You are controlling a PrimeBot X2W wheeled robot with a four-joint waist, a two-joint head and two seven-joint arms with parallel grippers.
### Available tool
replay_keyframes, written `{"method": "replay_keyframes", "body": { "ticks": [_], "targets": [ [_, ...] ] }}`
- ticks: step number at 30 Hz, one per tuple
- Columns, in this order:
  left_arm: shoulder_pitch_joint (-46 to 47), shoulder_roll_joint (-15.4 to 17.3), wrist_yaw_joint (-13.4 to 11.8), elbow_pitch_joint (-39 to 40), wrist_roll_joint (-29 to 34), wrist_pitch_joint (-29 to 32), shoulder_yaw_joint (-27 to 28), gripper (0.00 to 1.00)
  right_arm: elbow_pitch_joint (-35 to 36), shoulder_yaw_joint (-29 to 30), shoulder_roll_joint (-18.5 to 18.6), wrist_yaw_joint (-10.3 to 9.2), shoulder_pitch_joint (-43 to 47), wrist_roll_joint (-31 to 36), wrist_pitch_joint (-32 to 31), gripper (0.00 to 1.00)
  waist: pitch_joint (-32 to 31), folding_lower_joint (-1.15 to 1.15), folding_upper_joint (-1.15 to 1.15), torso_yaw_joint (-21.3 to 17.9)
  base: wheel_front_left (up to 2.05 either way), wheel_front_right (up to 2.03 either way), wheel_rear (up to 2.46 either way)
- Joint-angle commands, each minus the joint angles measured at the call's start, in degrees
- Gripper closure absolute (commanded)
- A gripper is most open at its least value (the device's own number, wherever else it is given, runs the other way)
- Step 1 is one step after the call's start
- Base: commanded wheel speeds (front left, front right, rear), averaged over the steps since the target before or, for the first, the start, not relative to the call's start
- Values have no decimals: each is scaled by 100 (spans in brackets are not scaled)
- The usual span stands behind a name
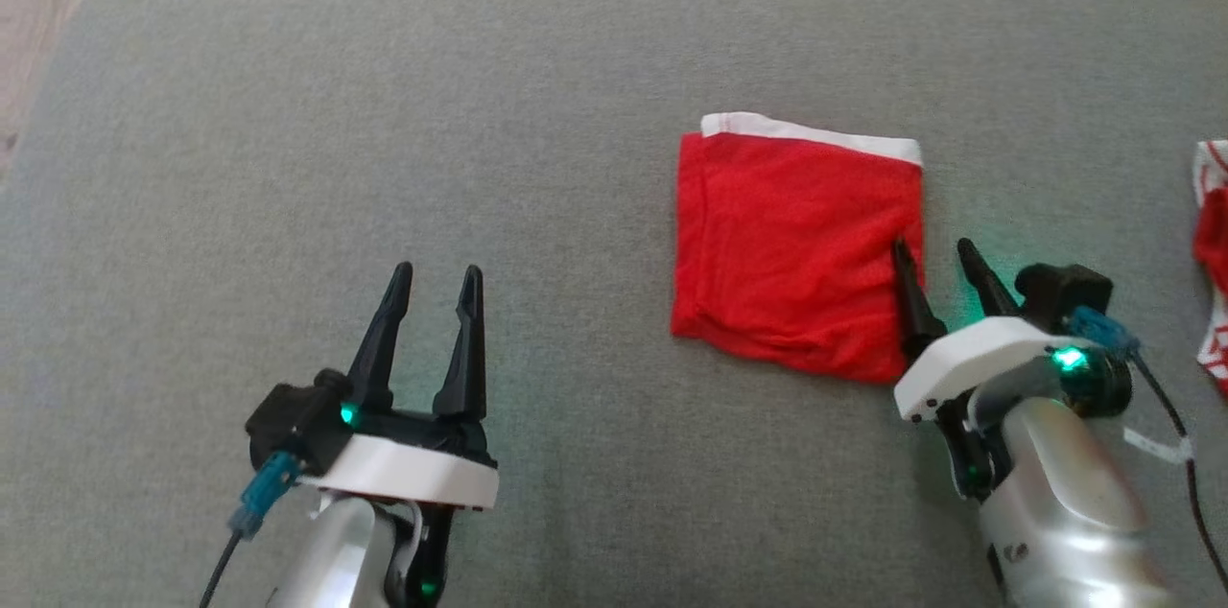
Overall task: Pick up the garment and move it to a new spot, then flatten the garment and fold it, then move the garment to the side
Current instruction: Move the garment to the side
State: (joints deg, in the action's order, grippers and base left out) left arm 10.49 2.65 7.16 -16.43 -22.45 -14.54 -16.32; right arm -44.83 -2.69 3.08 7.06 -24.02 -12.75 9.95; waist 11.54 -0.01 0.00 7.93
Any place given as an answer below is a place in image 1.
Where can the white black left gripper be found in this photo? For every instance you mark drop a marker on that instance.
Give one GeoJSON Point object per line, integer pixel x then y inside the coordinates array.
{"type": "Point", "coordinates": [413, 474]}

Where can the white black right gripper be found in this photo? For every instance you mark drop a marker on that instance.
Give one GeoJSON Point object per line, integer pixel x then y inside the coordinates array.
{"type": "Point", "coordinates": [969, 363]}

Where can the red shorts white stripe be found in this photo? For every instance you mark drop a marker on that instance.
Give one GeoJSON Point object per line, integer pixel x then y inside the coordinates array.
{"type": "Point", "coordinates": [787, 253]}

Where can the red Bulls jersey white sleeves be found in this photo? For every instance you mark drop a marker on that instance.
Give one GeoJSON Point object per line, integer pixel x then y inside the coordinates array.
{"type": "Point", "coordinates": [1214, 234]}

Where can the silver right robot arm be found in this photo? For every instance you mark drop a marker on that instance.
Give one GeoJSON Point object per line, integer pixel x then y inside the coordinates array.
{"type": "Point", "coordinates": [1065, 522]}

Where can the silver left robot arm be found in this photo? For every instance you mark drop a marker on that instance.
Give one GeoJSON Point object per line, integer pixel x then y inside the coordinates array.
{"type": "Point", "coordinates": [331, 560]}

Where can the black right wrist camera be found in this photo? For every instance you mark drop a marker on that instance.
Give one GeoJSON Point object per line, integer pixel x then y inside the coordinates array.
{"type": "Point", "coordinates": [1060, 292]}

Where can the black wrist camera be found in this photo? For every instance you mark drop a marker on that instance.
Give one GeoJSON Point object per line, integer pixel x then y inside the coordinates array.
{"type": "Point", "coordinates": [293, 421]}
{"type": "Point", "coordinates": [1060, 292]}

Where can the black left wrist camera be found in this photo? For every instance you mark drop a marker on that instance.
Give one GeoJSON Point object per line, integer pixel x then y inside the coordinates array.
{"type": "Point", "coordinates": [293, 421]}

